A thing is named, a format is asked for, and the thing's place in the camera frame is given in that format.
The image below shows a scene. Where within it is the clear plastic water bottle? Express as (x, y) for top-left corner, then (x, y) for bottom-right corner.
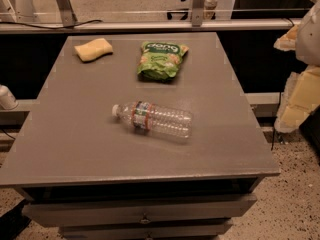
(112, 101), (192, 138)

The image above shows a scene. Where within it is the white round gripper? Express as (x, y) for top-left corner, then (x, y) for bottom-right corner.
(274, 1), (320, 133)

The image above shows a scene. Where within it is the green snack bag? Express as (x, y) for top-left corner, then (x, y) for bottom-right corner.
(137, 41), (189, 82)

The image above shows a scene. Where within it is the upper grey drawer front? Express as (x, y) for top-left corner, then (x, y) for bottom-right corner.
(23, 194), (257, 227)

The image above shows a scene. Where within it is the grey wooden drawer cabinet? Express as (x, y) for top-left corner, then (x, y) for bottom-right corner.
(0, 32), (281, 240)

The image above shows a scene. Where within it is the lower grey drawer front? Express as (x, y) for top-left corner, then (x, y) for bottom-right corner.
(60, 219), (232, 240)

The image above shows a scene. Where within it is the yellow sponge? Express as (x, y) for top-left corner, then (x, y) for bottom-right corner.
(74, 38), (113, 62)

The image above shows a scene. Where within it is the aluminium frame rail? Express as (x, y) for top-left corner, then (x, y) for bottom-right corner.
(0, 18), (301, 34)

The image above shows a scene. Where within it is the white cylindrical canister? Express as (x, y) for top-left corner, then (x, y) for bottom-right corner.
(0, 85), (18, 110)

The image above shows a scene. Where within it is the grey drawer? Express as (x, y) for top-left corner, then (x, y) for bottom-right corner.
(23, 194), (257, 227)
(60, 219), (232, 240)

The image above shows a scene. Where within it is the black cable on rail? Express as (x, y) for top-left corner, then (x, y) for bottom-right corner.
(0, 18), (104, 30)

